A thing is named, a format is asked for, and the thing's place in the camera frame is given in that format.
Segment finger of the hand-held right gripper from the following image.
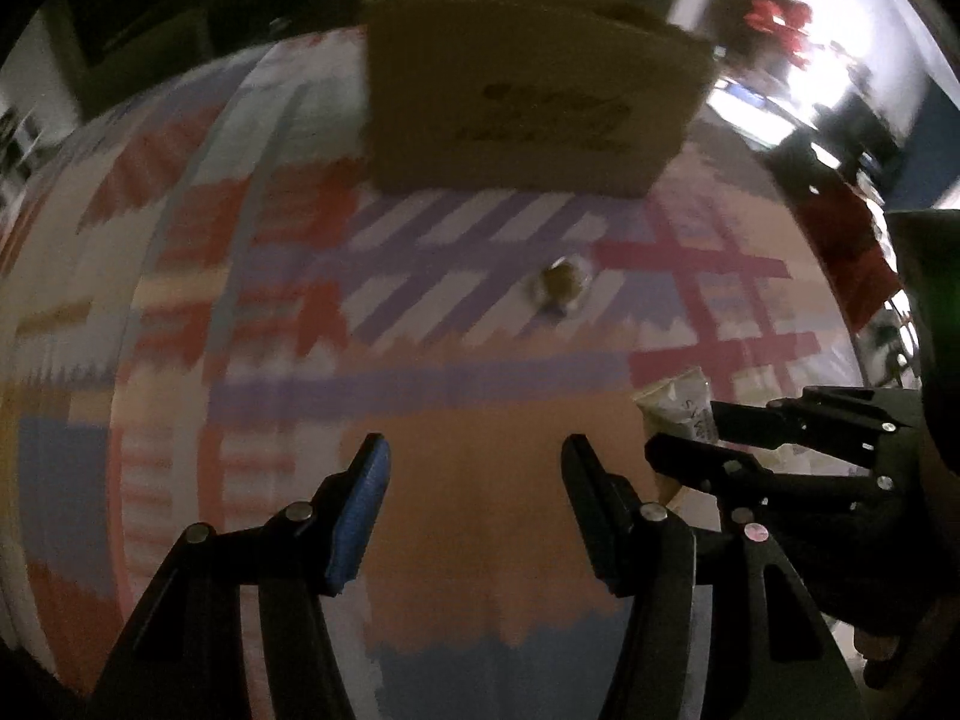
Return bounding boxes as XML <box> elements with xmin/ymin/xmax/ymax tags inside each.
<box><xmin>645</xmin><ymin>432</ymin><xmax>895</xmax><ymax>527</ymax></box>
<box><xmin>709</xmin><ymin>385</ymin><xmax>925</xmax><ymax>467</ymax></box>

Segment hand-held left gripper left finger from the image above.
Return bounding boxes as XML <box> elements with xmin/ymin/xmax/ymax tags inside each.
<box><xmin>86</xmin><ymin>431</ymin><xmax>392</xmax><ymax>720</ymax></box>

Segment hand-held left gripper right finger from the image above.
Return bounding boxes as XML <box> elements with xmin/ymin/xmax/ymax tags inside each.
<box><xmin>561</xmin><ymin>433</ymin><xmax>863</xmax><ymax>720</ymax></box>

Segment white snack packet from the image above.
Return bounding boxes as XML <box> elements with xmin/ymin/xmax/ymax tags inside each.
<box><xmin>634</xmin><ymin>366</ymin><xmax>722</xmax><ymax>505</ymax></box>

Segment small clear-wrapped candy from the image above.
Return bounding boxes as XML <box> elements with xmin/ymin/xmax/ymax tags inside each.
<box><xmin>531</xmin><ymin>255</ymin><xmax>593</xmax><ymax>314</ymax></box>

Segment brown cardboard box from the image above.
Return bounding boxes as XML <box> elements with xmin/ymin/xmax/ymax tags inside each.
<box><xmin>358</xmin><ymin>0</ymin><xmax>719</xmax><ymax>201</ymax></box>

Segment person's right hand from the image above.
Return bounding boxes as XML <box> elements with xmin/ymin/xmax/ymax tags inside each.
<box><xmin>853</xmin><ymin>604</ymin><xmax>960</xmax><ymax>692</ymax></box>

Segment colourful patterned tablecloth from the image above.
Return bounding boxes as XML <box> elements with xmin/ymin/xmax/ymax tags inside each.
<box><xmin>0</xmin><ymin>24</ymin><xmax>867</xmax><ymax>720</ymax></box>

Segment red cloth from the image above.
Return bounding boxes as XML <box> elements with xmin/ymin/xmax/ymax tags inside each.
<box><xmin>786</xmin><ymin>156</ymin><xmax>902</xmax><ymax>332</ymax></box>

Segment blue curtain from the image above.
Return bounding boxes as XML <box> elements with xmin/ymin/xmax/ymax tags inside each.
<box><xmin>887</xmin><ymin>79</ymin><xmax>960</xmax><ymax>212</ymax></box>

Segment white low table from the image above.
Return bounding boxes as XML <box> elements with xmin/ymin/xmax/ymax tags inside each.
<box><xmin>703</xmin><ymin>77</ymin><xmax>815</xmax><ymax>145</ymax></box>

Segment red foil balloon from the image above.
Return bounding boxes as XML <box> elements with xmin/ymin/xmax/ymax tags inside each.
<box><xmin>745</xmin><ymin>0</ymin><xmax>816</xmax><ymax>66</ymax></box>

